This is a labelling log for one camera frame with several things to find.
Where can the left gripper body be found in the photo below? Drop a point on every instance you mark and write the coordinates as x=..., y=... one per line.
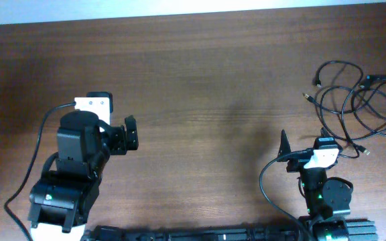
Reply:
x=115, y=140

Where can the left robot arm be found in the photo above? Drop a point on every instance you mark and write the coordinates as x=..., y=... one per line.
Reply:
x=69, y=184

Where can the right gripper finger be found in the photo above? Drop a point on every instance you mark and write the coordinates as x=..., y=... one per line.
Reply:
x=284, y=148
x=324, y=132

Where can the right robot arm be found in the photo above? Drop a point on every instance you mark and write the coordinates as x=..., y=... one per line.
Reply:
x=327, y=198

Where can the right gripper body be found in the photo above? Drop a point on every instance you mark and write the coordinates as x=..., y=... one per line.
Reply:
x=297, y=165

